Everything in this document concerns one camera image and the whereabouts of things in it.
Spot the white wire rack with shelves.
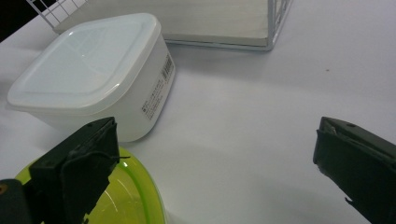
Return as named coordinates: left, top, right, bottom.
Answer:
left=26, top=0, right=293, bottom=52

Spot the green translucent plastic bowl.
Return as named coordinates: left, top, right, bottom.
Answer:
left=14, top=147, right=167, bottom=224

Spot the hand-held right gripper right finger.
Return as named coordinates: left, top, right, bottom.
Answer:
left=313, top=117, right=396, bottom=224

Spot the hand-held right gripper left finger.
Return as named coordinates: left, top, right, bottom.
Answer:
left=23, top=117, right=131, bottom=224

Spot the white lidded plastic container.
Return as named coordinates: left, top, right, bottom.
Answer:
left=7, top=12, right=177, bottom=144

